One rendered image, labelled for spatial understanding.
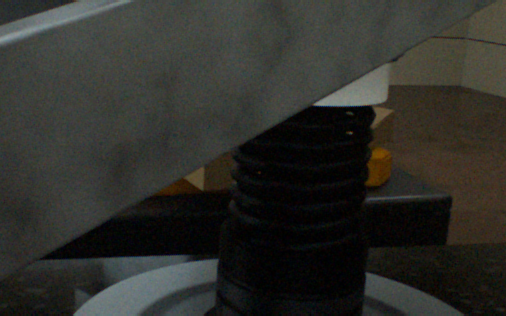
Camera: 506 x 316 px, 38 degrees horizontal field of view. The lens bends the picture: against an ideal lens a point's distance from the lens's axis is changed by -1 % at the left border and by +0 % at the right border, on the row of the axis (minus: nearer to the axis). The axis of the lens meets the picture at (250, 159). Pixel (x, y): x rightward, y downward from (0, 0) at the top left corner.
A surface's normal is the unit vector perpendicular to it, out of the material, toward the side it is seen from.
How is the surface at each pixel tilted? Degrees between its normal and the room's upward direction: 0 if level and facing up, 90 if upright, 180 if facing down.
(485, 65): 90
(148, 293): 0
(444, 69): 90
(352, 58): 90
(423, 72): 90
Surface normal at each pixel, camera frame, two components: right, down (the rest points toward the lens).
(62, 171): 0.74, 0.22
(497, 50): -0.93, 0.03
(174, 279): 0.07, -0.97
